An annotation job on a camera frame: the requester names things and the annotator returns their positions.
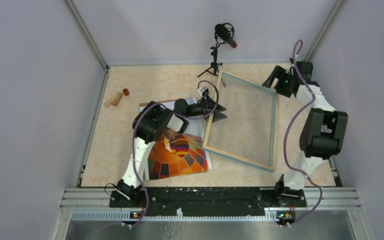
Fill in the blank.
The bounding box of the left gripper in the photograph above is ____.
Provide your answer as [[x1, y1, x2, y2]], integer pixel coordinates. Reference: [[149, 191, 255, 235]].
[[182, 92, 226, 123]]

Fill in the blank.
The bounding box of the hot air balloon photo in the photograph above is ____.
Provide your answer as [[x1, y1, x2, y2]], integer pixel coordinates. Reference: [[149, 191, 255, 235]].
[[144, 119, 213, 180]]

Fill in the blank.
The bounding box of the wooden picture frame blue edge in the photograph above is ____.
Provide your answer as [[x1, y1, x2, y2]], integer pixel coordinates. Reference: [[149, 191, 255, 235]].
[[202, 70, 279, 172]]

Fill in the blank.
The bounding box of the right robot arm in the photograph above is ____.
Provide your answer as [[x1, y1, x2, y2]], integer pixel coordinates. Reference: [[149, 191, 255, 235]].
[[262, 61, 348, 206]]

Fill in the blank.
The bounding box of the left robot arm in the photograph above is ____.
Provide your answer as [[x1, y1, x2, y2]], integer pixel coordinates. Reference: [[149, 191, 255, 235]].
[[116, 92, 227, 207]]

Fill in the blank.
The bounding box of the black microphone on tripod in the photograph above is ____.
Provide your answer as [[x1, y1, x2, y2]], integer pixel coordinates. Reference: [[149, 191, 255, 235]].
[[197, 22, 238, 78]]

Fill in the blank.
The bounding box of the small brown cylinder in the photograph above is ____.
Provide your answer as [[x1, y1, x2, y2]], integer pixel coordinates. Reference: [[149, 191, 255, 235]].
[[122, 88, 130, 96]]

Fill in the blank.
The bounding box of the wooden block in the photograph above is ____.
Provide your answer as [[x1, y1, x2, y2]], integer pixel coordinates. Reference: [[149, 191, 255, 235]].
[[104, 93, 117, 108], [110, 92, 123, 107]]

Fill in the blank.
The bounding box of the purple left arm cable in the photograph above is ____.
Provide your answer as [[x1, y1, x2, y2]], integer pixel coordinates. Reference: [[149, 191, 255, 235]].
[[131, 80, 220, 229]]

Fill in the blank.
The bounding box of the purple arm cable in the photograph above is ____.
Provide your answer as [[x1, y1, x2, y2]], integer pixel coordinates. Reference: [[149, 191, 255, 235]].
[[282, 39, 324, 228], [131, 80, 220, 229]]

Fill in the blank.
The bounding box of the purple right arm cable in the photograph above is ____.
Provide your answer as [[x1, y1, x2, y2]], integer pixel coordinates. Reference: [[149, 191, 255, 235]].
[[282, 39, 324, 228]]

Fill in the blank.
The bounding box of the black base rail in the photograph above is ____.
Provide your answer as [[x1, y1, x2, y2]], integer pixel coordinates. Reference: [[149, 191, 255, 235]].
[[109, 187, 307, 217]]

